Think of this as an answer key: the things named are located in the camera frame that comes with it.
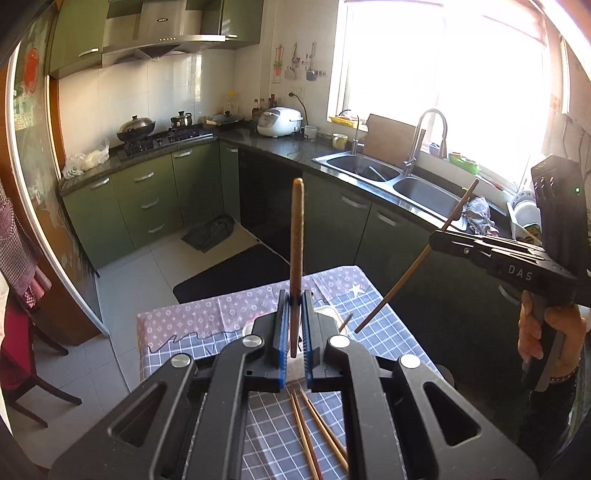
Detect black gas stove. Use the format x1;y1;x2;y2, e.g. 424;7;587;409
115;128;214;160

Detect pile of wooden chopsticks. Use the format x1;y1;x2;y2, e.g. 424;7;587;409
289;385;350;480

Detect steel range hood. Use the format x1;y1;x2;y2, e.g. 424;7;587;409
102;0;227;64

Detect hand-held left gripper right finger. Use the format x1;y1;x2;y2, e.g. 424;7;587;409
302;292;539;480

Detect green wall cabinets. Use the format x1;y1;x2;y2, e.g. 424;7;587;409
48;0;267;80

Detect grey dishcloth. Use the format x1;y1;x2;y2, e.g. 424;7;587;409
464;196;502;236

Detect small steel faucet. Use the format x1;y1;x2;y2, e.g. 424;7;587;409
339;109;366;156

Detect red chair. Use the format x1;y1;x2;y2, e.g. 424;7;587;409
0;295;84;428

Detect black stone countertop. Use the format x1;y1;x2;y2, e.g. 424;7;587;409
58;124;514;232

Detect wooden cutting board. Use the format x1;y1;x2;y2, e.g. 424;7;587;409
364;113;428;160

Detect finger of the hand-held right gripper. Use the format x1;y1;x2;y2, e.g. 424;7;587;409
434;230;544;254
428;237;505;271

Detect hanging metal spatula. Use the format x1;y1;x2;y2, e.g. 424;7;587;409
285;43;301;80

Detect white dish rack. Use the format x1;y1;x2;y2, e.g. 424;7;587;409
506;188;544;246

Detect kitchen window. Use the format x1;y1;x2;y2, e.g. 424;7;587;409
325;0;570;195

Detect green plastic container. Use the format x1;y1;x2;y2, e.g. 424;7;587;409
448;152;481;174

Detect beaded bracelet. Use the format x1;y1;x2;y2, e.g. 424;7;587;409
547;364;581;384

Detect person's right forearm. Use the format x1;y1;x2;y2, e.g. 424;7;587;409
515;364;591;480

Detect white plastic bag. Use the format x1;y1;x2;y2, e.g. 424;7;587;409
62;140;111;180

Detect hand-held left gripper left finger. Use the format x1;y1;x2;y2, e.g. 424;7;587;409
48;291;290;480

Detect dark under-counter appliance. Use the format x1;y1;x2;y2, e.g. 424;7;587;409
237;148;306;260

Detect pan with glass lid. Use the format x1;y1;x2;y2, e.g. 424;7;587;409
202;111;246;128

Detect tall steel faucet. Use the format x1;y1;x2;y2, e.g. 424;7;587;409
403;108;449;176

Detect blue checked tablecloth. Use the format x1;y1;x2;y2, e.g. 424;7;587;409
142;277;445;480

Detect purple patterned tablecloth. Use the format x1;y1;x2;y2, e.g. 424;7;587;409
136;265;385;366

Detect green base cabinets with drawers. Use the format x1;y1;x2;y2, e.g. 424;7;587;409
60;138;241;269

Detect purple checked apron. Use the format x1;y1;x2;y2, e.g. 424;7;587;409
0;182;43;311

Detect grey striped rug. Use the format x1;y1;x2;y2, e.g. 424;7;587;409
181;213;236;254

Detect white rice cooker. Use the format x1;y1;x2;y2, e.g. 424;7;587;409
256;106;304;138

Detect double steel sink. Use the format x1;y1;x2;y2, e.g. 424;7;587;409
312;152;468;219

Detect person's right hand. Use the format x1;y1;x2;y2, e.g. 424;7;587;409
517;305;588;384

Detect green sink base cabinets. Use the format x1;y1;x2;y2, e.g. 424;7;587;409
302;171;546;407

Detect black floor mat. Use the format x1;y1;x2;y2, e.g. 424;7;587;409
172;244;297;306

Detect black wok with lid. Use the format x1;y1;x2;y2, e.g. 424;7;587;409
116;115;157;143

